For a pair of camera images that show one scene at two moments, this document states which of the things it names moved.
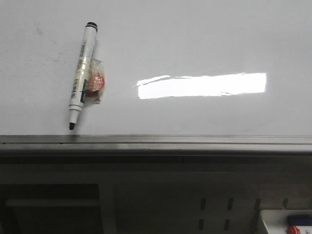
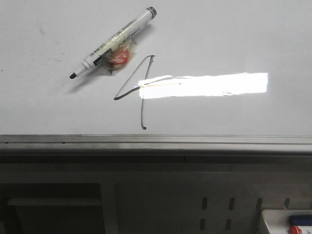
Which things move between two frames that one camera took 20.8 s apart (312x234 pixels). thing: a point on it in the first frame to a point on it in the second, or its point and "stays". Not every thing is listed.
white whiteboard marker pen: [78, 98] to [128, 30]
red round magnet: [293, 229] stays
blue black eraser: [301, 220] stays
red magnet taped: [95, 82] to [118, 56]
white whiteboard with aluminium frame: [182, 78] stays
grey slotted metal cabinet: [148, 194] stays
